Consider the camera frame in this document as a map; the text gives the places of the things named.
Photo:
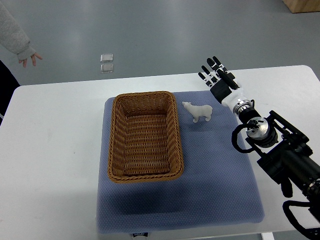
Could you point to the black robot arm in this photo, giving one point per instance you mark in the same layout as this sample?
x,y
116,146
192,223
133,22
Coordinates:
x,y
283,149

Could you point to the grey sleeved forearm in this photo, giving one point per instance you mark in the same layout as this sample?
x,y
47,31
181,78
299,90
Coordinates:
x,y
13,37

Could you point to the upper clear floor plate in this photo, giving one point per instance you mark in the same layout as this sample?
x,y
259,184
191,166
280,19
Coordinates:
x,y
106,57

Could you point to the person's hand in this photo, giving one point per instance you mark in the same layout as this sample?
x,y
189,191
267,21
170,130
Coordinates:
x,y
33,58

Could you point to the wooden box corner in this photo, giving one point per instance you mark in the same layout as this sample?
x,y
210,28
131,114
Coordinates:
x,y
302,6

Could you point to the blue textured mat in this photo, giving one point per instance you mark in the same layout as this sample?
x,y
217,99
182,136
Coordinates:
x,y
217,187

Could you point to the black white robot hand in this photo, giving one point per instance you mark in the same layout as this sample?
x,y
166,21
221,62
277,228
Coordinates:
x,y
226,91

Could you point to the brown wicker basket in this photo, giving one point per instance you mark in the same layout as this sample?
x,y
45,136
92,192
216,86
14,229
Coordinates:
x,y
144,141

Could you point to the white toy bear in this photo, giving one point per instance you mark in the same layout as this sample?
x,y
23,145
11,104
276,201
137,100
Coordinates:
x,y
198,111

